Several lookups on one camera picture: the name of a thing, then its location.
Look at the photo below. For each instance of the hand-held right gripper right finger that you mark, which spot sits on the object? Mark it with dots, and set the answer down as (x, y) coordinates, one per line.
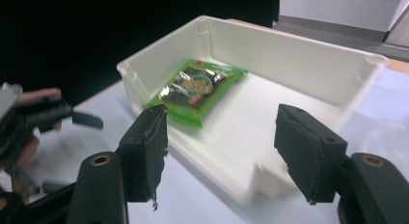
(308, 153)

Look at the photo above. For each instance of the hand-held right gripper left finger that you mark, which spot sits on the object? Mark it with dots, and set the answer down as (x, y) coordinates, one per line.
(146, 153)

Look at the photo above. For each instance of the green snack packet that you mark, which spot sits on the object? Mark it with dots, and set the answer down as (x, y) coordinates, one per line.
(196, 89)

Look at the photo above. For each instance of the white plastic bin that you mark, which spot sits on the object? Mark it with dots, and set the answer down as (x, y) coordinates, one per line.
(273, 63)

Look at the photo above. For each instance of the white table mat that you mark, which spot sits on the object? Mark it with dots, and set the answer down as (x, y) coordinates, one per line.
(199, 204)

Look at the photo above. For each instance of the dark curtain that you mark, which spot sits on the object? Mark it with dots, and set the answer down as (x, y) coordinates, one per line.
(96, 31)

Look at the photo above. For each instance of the white panel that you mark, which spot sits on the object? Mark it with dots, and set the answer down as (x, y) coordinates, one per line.
(337, 6)

